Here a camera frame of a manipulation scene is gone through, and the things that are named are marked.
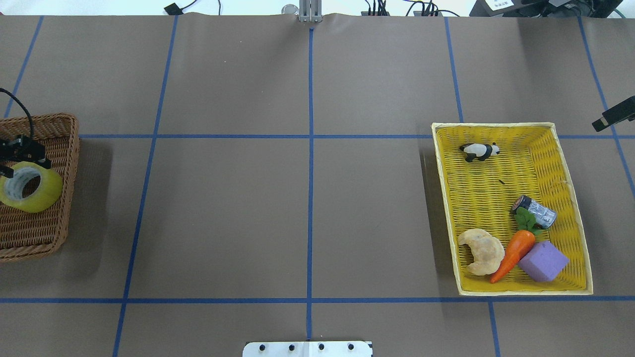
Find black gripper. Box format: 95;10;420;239
0;135;52;178

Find yellow tape roll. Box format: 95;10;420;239
0;161;63;213

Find brown wicker basket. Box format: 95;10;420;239
0;113;80;262

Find yellow woven basket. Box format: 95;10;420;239
432;122;593;296

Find small black phone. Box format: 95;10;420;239
164;3;184;16

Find black white panda figure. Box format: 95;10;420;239
459;142;501;163

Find beige croissant toy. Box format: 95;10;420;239
458;229;505;276

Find orange toy carrot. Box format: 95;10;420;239
490;207;543;283

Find small silver can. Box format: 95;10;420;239
510;195;557;229

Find purple foam block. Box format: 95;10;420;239
518;241;570;283

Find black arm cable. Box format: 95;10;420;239
0;88;35;144

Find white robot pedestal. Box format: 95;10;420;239
242;341;374;357

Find aluminium frame post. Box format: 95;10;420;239
298;0;323;23

